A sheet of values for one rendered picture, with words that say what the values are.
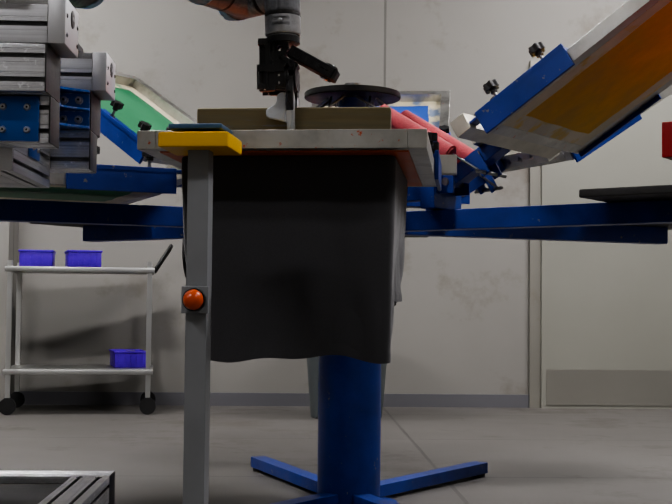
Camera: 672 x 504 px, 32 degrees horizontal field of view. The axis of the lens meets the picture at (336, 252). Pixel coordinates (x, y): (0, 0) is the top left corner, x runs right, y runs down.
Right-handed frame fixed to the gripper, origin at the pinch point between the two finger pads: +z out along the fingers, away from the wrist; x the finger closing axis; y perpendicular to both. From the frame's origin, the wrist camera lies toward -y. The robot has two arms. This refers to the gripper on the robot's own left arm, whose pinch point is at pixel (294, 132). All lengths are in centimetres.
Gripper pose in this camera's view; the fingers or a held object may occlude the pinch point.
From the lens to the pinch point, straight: 247.2
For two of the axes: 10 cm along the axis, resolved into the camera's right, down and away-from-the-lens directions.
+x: -1.1, -0.6, -9.9
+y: -9.9, 0.2, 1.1
